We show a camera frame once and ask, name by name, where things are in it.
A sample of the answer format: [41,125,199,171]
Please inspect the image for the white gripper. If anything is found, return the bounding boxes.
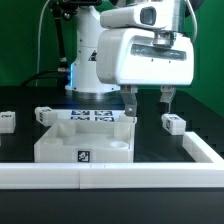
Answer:
[96,28,194,117]

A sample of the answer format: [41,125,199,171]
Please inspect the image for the white square table top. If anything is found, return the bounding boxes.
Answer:
[34,120,135,163]

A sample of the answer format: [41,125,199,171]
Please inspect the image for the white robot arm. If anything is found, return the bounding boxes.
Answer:
[70,0,205,117]

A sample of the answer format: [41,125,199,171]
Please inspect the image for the tag marker sheet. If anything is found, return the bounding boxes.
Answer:
[57,109,123,122]

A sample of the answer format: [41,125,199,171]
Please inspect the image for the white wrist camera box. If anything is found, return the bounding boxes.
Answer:
[100,4,168,29]

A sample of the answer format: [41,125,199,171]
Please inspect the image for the black cables at base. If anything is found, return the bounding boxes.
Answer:
[20,68,72,88]

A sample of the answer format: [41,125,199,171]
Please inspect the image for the white fence frame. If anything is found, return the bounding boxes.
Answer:
[0,132,224,189]

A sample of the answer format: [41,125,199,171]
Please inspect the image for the white cable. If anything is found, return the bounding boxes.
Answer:
[35,0,51,87]

